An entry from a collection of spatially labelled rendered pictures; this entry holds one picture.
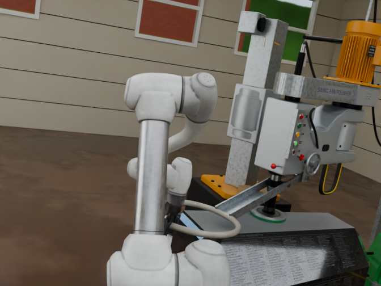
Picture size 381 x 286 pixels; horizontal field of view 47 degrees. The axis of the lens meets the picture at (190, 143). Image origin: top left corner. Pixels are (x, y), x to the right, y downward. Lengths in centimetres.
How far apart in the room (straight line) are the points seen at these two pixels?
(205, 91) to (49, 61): 672
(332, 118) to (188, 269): 177
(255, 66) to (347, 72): 64
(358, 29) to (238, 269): 172
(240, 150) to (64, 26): 534
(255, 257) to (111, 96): 625
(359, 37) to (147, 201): 206
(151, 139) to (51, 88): 674
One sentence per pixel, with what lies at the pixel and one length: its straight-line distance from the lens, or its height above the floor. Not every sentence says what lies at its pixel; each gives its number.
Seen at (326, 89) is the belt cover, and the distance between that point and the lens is 270.
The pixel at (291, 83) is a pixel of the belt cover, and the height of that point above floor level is 164.
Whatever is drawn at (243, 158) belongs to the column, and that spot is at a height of 101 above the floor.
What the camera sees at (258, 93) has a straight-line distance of 320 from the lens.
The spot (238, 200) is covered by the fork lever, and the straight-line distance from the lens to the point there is 256.
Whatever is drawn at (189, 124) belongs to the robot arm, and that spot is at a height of 145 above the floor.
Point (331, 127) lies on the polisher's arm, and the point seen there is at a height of 141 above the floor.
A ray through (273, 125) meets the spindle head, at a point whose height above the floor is 139.
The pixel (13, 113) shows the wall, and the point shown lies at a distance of 819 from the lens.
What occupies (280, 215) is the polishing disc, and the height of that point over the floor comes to 85.
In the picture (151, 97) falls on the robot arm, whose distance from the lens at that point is 146.
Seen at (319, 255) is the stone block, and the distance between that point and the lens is 268.
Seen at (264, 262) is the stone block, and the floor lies 71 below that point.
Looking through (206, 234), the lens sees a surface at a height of 92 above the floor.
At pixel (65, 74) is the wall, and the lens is 812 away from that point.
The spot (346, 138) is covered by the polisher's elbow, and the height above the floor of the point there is 133.
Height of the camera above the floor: 170
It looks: 11 degrees down
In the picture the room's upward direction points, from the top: 10 degrees clockwise
